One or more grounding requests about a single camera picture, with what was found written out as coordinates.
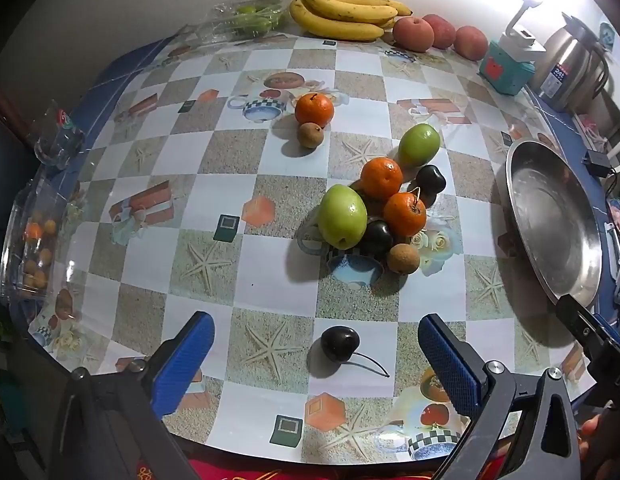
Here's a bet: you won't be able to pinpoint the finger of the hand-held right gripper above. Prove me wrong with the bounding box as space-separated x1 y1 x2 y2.
554 294 618 361

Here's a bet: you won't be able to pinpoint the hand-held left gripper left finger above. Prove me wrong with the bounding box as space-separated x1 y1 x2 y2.
50 310 217 480

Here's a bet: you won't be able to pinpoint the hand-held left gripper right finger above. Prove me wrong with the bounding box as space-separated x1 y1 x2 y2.
417 314 590 480

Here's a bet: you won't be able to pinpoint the stainless steel basin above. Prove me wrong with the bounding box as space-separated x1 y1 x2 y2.
504 140 604 316

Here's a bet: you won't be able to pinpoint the dark cherry with stem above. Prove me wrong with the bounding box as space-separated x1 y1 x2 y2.
321 326 391 378

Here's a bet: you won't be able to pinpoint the brown longan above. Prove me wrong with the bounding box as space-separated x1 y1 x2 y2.
297 122 325 149
387 243 421 275

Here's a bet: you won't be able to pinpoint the dark plum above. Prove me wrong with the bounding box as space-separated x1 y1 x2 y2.
415 164 447 206
362 219 395 256

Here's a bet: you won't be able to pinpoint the orange with long stem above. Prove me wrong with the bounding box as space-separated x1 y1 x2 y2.
383 187 427 237

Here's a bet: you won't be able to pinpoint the large green jujube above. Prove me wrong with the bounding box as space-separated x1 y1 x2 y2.
317 184 369 250

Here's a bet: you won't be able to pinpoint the stemless orange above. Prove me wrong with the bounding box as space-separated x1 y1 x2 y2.
360 157 405 201

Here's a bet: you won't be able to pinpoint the long green mango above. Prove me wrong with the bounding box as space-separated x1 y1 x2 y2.
398 123 441 168

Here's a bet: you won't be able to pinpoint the orange with short stem nub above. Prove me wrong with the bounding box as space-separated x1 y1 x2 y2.
295 92 335 128

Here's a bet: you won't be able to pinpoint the person's right hand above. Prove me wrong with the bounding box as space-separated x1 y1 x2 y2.
578 405 620 480

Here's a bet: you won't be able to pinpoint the red patterned cloth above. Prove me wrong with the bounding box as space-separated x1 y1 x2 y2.
185 452 510 480

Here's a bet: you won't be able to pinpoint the black charger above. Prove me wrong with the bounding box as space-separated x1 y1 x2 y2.
584 150 615 177

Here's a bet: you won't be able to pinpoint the clear box of kumquats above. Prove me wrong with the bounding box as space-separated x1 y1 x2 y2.
0 180 86 306

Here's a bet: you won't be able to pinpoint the checkered printed tablecloth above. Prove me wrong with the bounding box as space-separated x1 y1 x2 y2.
10 30 620 463

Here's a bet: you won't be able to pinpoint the glass mug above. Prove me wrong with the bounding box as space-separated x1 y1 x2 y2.
34 100 87 170

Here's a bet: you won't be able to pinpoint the stainless steel thermos jug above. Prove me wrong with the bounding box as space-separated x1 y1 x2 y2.
530 12 613 111

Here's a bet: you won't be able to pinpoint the teal box with red label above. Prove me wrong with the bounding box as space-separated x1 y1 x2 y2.
478 40 535 96

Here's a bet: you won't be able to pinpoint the red apple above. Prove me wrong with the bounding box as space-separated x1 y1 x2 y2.
454 25 489 61
422 14 458 50

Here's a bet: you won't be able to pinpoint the white desk lamp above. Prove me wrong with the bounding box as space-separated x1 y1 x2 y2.
507 0 543 36

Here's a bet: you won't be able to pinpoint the peach nearest bananas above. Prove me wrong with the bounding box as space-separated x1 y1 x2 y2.
393 16 435 53

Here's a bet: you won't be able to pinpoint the clear bag of green fruit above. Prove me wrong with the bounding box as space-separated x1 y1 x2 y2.
197 0 291 46

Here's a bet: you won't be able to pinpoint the yellow banana bunch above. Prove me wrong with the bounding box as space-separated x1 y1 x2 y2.
289 0 415 42

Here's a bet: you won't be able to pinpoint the black charger cable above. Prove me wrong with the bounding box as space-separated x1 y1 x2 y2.
602 132 620 196

